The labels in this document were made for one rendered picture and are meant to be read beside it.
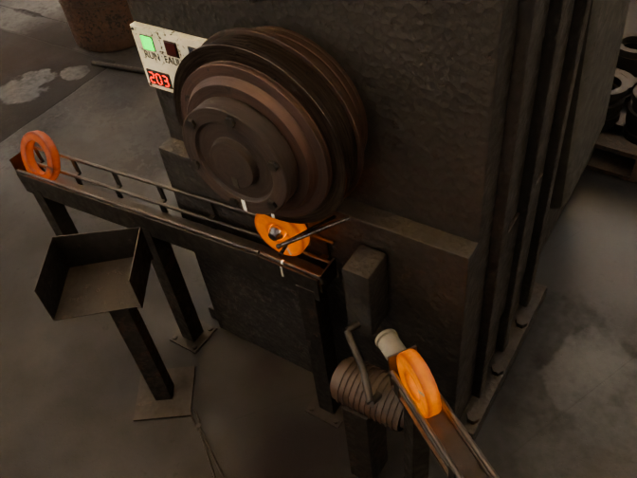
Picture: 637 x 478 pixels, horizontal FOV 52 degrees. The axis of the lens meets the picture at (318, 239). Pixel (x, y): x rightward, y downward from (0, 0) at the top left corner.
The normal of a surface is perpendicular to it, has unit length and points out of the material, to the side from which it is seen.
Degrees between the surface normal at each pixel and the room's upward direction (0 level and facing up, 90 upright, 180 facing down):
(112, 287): 5
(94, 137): 0
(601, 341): 0
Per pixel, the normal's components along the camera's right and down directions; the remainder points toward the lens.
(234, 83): -0.33, -0.33
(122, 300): -0.18, -0.68
